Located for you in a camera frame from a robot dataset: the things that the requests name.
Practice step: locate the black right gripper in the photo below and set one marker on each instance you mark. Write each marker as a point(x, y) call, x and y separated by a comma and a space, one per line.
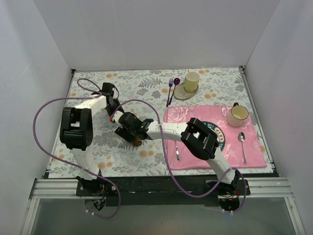
point(125, 133)

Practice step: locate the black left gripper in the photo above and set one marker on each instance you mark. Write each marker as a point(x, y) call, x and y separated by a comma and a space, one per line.
point(117, 107)

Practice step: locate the brown cloth napkin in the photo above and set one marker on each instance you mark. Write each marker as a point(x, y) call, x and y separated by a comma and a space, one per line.
point(137, 142)

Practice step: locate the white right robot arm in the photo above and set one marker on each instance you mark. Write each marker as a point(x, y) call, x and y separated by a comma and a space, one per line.
point(199, 139)

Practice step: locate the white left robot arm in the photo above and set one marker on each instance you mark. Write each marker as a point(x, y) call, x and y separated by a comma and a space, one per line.
point(76, 133)

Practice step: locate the floral tablecloth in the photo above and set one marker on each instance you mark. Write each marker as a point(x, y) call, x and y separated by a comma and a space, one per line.
point(144, 93)

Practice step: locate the silver metal fork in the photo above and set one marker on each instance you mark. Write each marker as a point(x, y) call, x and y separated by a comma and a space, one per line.
point(177, 152)

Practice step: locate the speckled round coaster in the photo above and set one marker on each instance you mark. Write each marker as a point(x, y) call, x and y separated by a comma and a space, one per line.
point(180, 92)

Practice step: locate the purple plastic fork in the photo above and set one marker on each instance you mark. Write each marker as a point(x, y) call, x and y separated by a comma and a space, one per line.
point(170, 84)

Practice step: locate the purple plastic spoon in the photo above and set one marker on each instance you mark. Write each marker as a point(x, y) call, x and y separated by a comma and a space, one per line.
point(176, 82)

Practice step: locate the pale yellow cup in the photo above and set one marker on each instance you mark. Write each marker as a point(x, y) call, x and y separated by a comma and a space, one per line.
point(191, 81)

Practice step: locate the white plate green rim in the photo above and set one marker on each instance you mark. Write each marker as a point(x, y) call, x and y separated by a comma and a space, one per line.
point(218, 131)

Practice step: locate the cream mug dark rim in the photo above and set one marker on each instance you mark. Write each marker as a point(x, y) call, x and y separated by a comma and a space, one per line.
point(237, 115)

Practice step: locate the silver metal spoon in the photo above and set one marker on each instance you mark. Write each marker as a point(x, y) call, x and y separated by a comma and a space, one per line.
point(241, 138)

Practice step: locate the pink floral placemat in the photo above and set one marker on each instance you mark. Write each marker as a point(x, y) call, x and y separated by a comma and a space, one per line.
point(232, 150)

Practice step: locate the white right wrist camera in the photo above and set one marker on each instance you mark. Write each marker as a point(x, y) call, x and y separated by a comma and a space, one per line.
point(115, 118)

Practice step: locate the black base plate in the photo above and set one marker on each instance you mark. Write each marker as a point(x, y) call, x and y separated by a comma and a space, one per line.
point(159, 190)

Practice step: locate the aluminium front rail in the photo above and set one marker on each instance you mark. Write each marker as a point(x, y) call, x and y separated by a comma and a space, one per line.
point(66, 188)

